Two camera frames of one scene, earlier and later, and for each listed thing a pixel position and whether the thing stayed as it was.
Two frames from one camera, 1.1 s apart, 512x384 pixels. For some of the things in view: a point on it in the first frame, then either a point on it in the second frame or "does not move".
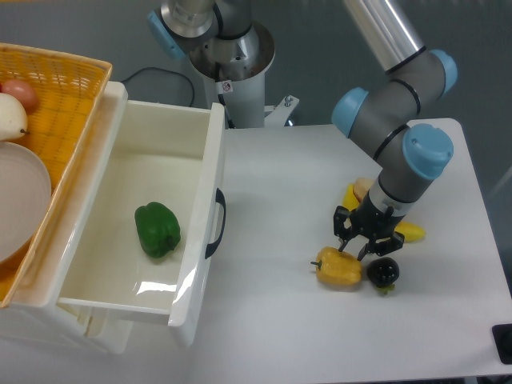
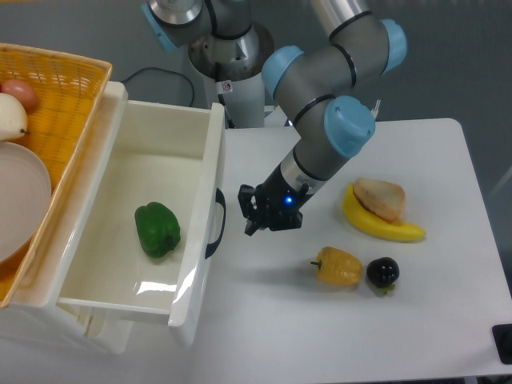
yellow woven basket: x=70 y=88 does not move
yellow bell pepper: x=338 y=267 does not move
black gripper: x=375 y=224 → x=273 y=205
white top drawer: x=150 y=210 does not move
